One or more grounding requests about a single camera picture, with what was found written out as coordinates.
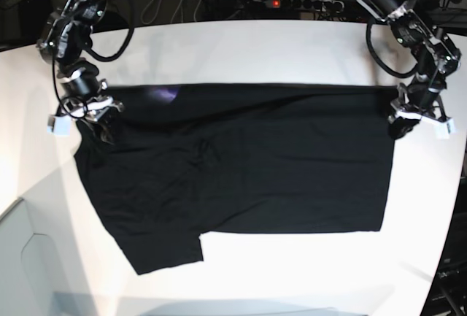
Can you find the grey table frame panel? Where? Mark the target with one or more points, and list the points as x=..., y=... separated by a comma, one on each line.
x=33, y=280

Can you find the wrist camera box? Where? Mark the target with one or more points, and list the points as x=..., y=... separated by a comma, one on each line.
x=445, y=129
x=59, y=125

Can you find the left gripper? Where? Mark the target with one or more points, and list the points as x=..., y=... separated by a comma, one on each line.
x=405, y=117

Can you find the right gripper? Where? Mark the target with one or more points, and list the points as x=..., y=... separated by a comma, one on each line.
x=91, y=110

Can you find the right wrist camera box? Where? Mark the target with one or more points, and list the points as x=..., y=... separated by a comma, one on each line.
x=59, y=125

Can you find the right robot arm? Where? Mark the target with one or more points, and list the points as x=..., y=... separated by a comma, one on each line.
x=79, y=92

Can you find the black power strip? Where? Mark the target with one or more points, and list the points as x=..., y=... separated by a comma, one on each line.
x=339, y=11

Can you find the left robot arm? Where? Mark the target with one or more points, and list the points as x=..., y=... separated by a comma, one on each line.
x=436, y=58

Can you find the black T-shirt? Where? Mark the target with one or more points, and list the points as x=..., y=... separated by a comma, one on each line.
x=243, y=159

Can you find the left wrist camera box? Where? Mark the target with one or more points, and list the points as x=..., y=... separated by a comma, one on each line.
x=445, y=129

